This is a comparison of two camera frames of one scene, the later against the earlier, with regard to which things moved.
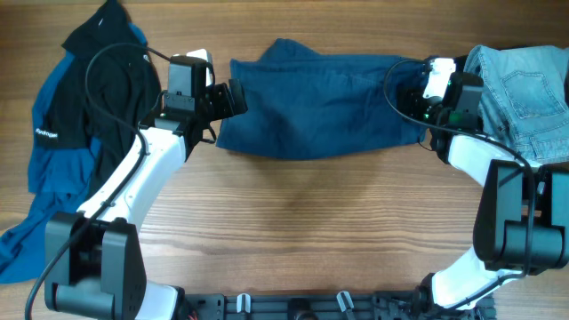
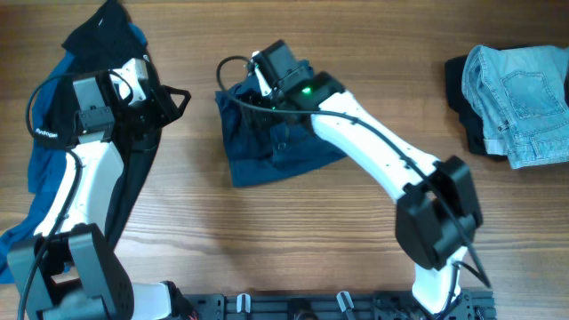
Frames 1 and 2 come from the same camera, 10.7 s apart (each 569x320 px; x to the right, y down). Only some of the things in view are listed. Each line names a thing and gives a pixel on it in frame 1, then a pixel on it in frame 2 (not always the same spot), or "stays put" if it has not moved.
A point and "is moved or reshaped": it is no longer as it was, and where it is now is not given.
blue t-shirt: [59, 180] stays put
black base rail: [381, 305] stays put
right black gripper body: [422, 109] to [272, 100]
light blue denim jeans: [525, 99] stays put
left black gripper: [225, 108] to [165, 111]
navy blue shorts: [302, 105] is moved or reshaped
